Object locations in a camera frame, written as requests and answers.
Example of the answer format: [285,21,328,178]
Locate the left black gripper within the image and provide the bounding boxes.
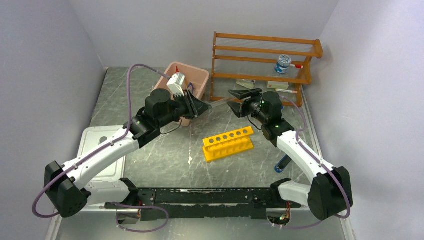
[157,88,212,128]

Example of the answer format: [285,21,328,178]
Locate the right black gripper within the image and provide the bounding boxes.
[227,88,268,125]

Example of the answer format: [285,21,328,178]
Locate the blue safety glasses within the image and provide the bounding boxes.
[187,82,195,93]

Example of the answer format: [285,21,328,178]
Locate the white plastic tray lid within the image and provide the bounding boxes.
[76,125,130,211]

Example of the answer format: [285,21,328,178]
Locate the blue-capped test tube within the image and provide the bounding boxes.
[210,97,233,108]

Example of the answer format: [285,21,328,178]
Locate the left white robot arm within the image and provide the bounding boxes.
[44,89,212,218]

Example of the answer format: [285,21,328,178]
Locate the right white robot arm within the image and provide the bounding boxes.
[228,88,353,221]

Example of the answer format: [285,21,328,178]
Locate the white stapler-like object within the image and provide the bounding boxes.
[235,79,256,90]

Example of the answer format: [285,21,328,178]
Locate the pink plastic bin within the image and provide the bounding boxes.
[152,61,210,127]

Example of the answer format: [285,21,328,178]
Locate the small white box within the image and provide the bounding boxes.
[267,81,290,90]

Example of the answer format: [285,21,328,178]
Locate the yellow test tube rack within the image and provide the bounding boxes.
[202,126,254,163]

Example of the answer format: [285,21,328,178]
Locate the red-tipped tube on shelf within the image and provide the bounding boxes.
[275,88,298,94]

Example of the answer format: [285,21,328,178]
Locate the blue-lidded jar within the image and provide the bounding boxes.
[274,54,292,74]

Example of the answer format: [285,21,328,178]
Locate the orange wooden shelf rack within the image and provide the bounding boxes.
[210,32,324,107]

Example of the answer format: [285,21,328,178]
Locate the red-capped marker pen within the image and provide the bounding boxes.
[289,64,304,69]

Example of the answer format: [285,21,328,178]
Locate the blue black handheld tool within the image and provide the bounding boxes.
[274,155,292,173]

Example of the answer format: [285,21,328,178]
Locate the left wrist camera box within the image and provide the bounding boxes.
[166,72,186,97]

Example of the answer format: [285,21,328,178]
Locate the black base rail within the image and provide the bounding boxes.
[104,187,302,222]

